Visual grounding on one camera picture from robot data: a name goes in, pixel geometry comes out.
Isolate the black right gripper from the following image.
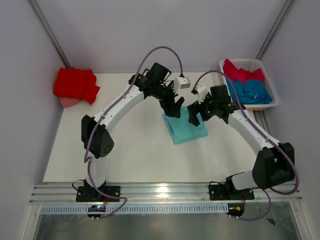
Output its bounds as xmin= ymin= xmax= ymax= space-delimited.
xmin=187 ymin=92 xmax=219 ymax=127

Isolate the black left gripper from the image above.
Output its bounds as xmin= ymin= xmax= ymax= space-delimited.
xmin=152 ymin=81 xmax=185 ymax=119

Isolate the teal t shirt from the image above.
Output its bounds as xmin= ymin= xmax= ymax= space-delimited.
xmin=162 ymin=106 xmax=208 ymax=145

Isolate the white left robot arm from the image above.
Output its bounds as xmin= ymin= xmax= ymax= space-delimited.
xmin=77 ymin=62 xmax=191 ymax=201

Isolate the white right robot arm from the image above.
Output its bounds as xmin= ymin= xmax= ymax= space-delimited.
xmin=187 ymin=84 xmax=298 ymax=199

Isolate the magenta t shirt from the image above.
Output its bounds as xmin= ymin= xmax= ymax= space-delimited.
xmin=222 ymin=59 xmax=265 ymax=84

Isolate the blue t shirt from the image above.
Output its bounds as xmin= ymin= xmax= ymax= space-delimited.
xmin=226 ymin=80 xmax=273 ymax=105

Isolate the white plastic basket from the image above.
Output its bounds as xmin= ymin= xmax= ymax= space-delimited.
xmin=219 ymin=58 xmax=279 ymax=111

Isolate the red folded t shirt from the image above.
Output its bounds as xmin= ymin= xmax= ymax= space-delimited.
xmin=53 ymin=67 xmax=100 ymax=105

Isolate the pink folded t shirt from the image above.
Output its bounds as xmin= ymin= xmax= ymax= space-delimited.
xmin=59 ymin=97 xmax=80 ymax=108

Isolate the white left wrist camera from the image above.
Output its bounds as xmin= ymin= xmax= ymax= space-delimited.
xmin=173 ymin=76 xmax=191 ymax=92

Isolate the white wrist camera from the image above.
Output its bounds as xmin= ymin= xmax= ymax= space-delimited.
xmin=173 ymin=76 xmax=191 ymax=92
xmin=191 ymin=84 xmax=208 ymax=104

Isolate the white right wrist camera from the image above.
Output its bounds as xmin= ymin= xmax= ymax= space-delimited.
xmin=191 ymin=84 xmax=208 ymax=104

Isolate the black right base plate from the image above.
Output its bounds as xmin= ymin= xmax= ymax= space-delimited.
xmin=208 ymin=181 xmax=255 ymax=201

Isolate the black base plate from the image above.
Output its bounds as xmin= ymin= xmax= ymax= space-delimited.
xmin=75 ymin=185 xmax=121 ymax=203
xmin=208 ymin=181 xmax=255 ymax=201

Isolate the white slotted cable duct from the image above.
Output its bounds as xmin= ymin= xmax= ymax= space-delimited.
xmin=40 ymin=203 xmax=229 ymax=215

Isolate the aluminium mounting rail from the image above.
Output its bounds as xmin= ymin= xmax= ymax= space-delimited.
xmin=29 ymin=182 xmax=303 ymax=205

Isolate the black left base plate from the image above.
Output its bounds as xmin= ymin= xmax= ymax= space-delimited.
xmin=75 ymin=185 xmax=121 ymax=203

